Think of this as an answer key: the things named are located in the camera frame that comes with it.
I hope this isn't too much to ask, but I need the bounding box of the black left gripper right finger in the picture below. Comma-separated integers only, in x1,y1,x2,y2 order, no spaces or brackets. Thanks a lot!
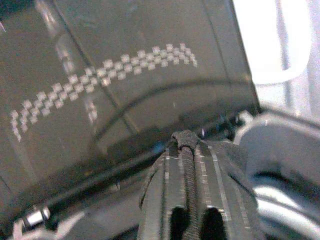
196,141,260,240

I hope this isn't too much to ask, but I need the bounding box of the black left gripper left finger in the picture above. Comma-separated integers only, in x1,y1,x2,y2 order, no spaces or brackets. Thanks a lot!
138,139,187,240

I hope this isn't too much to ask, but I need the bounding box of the white washing machine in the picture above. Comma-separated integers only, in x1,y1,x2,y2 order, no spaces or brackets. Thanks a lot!
231,0,320,240

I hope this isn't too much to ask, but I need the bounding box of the silver hinge bolt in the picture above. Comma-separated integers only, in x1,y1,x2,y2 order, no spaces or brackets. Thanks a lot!
23,206,51,226

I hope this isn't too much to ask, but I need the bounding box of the dark transparent washer lid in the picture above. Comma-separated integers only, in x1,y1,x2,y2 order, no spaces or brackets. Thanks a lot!
0,0,261,226

